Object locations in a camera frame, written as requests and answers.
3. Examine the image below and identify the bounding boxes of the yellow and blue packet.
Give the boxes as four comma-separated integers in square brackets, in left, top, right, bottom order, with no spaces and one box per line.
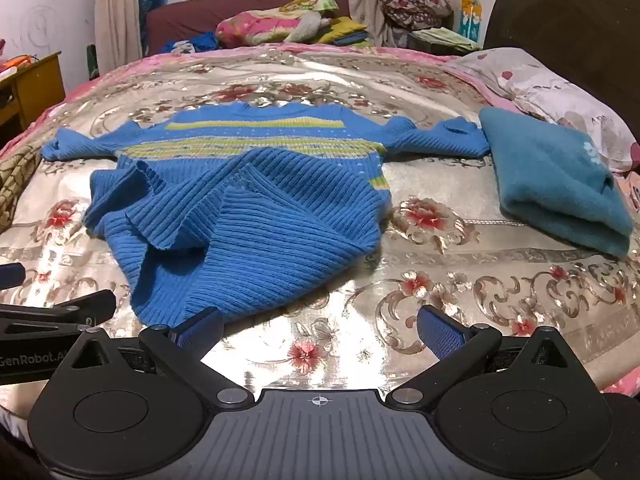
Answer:
[459,0,483,43]

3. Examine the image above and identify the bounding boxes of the flowery cloth bundle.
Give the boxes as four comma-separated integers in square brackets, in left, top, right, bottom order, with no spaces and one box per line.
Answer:
[377,0,453,31]

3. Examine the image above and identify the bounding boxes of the brown patterned cloth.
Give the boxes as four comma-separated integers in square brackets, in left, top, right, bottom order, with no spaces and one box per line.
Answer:
[0,150,43,233]

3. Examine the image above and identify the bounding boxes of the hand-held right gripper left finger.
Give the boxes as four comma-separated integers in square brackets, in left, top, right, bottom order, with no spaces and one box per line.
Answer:
[65,306,256,408]

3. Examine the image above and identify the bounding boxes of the floral satin bedspread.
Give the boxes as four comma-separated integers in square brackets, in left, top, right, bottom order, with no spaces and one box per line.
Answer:
[0,42,640,411]

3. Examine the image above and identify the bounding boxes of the yellow folded cloth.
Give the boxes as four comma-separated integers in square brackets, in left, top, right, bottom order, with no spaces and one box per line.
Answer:
[317,16,368,45]

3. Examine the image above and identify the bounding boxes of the blue crumpled clothes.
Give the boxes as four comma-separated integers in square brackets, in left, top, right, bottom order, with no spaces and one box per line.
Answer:
[160,31,221,55]

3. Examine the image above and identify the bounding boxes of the wooden desk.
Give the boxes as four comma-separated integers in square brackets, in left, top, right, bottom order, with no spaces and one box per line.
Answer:
[0,51,67,133]

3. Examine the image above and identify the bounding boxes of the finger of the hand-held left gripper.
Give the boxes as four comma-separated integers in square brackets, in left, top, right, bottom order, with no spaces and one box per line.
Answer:
[0,290,117,331]
[0,262,26,291]

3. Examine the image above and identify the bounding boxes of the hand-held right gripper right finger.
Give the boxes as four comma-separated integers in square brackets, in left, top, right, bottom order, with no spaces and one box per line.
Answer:
[385,305,581,409]

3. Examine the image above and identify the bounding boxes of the teal folded sweater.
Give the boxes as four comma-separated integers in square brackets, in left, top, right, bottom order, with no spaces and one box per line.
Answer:
[479,106,635,260]

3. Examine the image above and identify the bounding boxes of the maroon sofa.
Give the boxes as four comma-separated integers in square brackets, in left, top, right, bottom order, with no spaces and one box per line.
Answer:
[145,0,351,56]

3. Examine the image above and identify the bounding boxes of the white floral pillow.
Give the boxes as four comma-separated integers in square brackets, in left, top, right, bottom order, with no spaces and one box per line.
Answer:
[452,47,640,173]

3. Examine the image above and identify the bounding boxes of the pink floral quilt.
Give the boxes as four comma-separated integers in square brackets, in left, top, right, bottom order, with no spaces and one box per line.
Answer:
[215,0,341,47]

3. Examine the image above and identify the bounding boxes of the green folded cloth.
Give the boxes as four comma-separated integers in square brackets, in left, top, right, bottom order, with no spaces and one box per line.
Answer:
[412,26,483,53]

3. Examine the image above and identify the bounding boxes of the blue striped knit sweater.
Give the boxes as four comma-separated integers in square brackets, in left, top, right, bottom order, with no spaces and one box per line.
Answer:
[40,101,493,326]

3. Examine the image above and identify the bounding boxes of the dark wooden headboard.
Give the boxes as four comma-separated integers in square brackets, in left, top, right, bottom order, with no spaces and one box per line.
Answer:
[482,0,640,126]

